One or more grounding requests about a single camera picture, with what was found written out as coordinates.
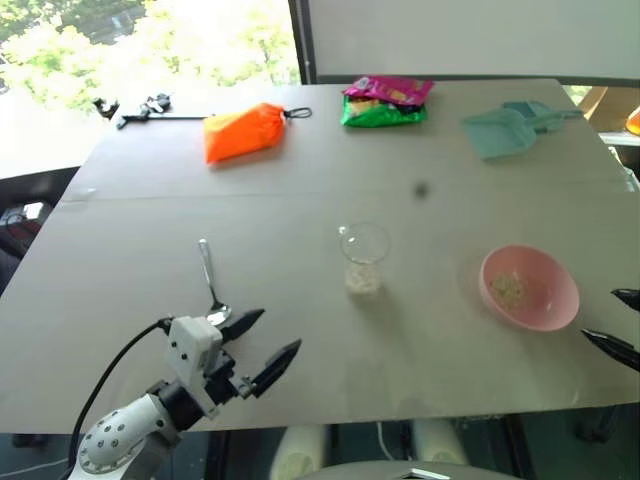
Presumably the silver metal spoon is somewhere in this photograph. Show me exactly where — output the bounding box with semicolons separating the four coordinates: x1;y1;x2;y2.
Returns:
197;238;234;329

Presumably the white board panel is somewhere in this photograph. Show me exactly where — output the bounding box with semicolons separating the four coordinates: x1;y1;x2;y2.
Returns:
304;0;640;82

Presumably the white rounded shape under table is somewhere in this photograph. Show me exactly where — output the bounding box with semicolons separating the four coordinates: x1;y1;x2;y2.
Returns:
271;424;327;480
413;418;470;467

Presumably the small black clamp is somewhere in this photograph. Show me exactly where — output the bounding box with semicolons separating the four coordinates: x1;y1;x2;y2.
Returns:
92;96;121;121

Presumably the teal plastic hand brush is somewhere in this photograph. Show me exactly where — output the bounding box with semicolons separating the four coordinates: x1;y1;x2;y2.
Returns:
501;99;584;136

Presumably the white thin cable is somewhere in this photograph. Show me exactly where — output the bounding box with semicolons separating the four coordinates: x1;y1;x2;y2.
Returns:
376;422;402;462

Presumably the orange drawstring bag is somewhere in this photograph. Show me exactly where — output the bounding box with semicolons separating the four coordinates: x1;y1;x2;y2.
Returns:
202;101;314;166

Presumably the long black rod tool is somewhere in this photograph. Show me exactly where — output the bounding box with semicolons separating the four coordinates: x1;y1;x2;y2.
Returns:
116;93;209;131

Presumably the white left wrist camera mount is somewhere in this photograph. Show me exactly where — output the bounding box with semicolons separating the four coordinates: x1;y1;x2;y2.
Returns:
167;315;224;419

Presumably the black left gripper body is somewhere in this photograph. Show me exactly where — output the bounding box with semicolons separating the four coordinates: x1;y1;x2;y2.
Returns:
202;348;258;406

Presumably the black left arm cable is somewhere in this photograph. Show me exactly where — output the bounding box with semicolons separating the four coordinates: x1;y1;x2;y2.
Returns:
68;316;175;474

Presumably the pink plastic bowl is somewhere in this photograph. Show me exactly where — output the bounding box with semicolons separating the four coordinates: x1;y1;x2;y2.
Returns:
478;243;582;333

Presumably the green snack bag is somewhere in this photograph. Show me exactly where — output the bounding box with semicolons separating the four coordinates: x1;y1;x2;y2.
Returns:
340;94;429;129

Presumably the teal plastic dustpan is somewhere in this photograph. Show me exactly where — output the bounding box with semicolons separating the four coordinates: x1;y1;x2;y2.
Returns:
460;106;540;162

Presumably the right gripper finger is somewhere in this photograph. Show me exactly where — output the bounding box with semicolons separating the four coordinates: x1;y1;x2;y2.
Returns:
580;328;640;374
610;287;640;315

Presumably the wooden box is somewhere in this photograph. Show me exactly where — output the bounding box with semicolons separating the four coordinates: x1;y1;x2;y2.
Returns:
581;85;627;133

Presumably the pink snack bag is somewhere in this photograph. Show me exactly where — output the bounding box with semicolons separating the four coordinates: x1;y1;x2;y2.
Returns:
341;75;436;107

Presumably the clear glass cup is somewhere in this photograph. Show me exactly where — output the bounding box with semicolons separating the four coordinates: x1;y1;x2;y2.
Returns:
337;221;392;299

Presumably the black vertical post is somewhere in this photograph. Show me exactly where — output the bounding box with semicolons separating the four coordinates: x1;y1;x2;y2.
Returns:
288;0;319;86

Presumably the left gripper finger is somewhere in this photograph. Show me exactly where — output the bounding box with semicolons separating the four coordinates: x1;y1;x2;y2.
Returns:
251;338;304;399
221;308;266;346

